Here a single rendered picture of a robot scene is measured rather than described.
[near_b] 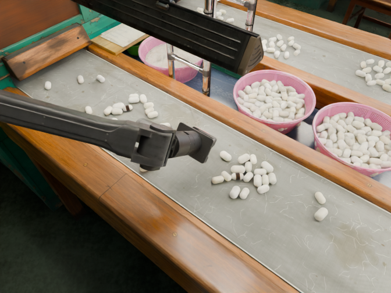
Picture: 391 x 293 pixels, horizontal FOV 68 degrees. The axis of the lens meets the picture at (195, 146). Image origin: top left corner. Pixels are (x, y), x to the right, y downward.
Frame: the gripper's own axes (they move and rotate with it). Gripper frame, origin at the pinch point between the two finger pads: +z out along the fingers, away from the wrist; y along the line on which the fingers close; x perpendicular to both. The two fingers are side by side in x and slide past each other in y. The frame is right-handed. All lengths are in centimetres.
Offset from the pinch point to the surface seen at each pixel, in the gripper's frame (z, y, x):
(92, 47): 13, 66, -7
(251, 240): -7.3, -23.0, 13.7
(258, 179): 2.2, -16.4, 3.1
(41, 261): 12, 57, 93
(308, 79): 37.7, -10.1, -27.1
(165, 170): -5.0, 5.7, 11.8
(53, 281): 11, 45, 95
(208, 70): 11.4, 13.9, -16.9
